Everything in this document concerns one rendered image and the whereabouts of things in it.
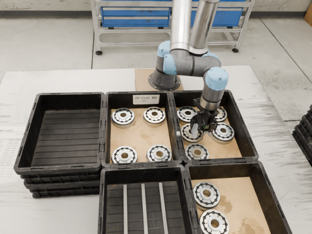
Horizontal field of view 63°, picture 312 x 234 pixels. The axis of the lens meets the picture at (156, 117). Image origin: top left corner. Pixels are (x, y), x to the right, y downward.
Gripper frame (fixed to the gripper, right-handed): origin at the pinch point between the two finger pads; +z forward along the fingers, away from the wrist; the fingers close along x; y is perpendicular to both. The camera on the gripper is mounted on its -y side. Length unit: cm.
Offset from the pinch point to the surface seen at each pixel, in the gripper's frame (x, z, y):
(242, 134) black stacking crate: 16.7, -4.9, 7.3
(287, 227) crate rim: 14.1, -7.9, 46.7
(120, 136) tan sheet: -34.4, 1.9, -3.5
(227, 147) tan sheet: 11.3, 2.1, 8.2
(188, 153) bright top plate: -7.5, -1.0, 10.9
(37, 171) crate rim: -64, -8, 15
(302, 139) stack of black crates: 92, 49, -22
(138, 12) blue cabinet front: -3, 37, -191
